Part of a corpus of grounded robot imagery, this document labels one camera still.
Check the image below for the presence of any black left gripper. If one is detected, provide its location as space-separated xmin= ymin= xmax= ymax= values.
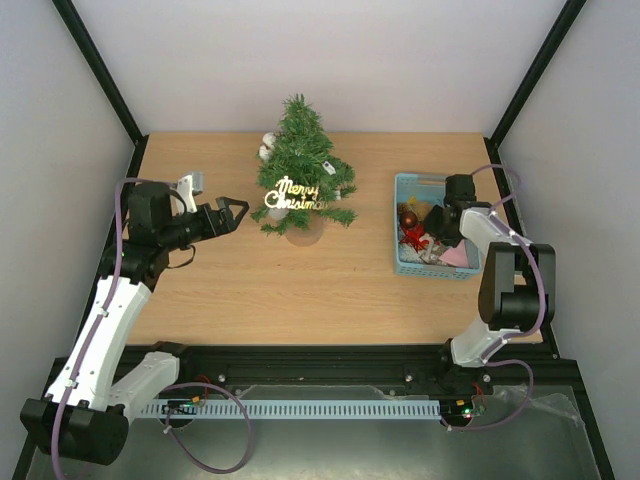
xmin=160 ymin=196 xmax=250 ymax=251

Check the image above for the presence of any light blue plastic basket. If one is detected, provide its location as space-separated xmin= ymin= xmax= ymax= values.
xmin=394 ymin=173 xmax=482 ymax=280

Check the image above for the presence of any silver glitter ball ornament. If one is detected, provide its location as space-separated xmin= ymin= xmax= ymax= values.
xmin=268 ymin=208 xmax=289 ymax=221

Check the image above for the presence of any gold glitter merry ornament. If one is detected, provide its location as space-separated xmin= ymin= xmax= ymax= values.
xmin=264 ymin=176 xmax=327 ymax=210

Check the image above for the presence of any white pompom ornament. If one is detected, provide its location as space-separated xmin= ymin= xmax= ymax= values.
xmin=258 ymin=132 xmax=277 ymax=162

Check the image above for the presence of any small green christmas tree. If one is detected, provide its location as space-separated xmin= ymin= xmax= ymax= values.
xmin=251 ymin=94 xmax=357 ymax=236

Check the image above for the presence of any fairy light wire string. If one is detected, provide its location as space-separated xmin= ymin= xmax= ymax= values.
xmin=264 ymin=124 xmax=351 ymax=221

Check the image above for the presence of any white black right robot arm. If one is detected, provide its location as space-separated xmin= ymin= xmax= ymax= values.
xmin=423 ymin=174 xmax=556 ymax=392

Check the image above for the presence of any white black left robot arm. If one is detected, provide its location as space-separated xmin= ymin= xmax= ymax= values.
xmin=20 ymin=175 xmax=249 ymax=465

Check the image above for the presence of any wooden tree base disc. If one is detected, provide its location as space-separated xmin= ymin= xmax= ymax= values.
xmin=285 ymin=229 xmax=323 ymax=247

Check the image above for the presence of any red star ornament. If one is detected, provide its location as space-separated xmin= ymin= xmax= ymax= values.
xmin=399 ymin=225 xmax=431 ymax=252

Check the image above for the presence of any red bauble ornament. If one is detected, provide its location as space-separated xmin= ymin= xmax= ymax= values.
xmin=400 ymin=210 xmax=419 ymax=229

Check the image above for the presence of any pink heart ornament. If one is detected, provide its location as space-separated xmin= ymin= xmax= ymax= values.
xmin=439 ymin=240 xmax=470 ymax=269

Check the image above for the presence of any white snowflake ornament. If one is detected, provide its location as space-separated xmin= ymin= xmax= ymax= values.
xmin=398 ymin=248 xmax=423 ymax=264

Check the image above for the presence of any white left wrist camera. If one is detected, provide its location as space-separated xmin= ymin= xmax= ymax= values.
xmin=175 ymin=171 xmax=204 ymax=214

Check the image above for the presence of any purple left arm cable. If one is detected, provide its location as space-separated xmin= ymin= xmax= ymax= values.
xmin=50 ymin=177 xmax=251 ymax=480

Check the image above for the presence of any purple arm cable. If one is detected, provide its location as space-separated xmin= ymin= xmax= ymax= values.
xmin=439 ymin=163 xmax=546 ymax=433
xmin=50 ymin=177 xmax=251 ymax=480

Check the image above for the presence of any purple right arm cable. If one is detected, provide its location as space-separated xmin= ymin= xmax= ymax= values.
xmin=439 ymin=163 xmax=546 ymax=433

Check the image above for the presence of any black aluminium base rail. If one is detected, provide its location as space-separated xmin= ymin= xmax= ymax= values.
xmin=49 ymin=343 xmax=581 ymax=396

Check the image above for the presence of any light blue cable duct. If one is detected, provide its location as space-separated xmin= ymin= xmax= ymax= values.
xmin=138 ymin=399 xmax=441 ymax=420

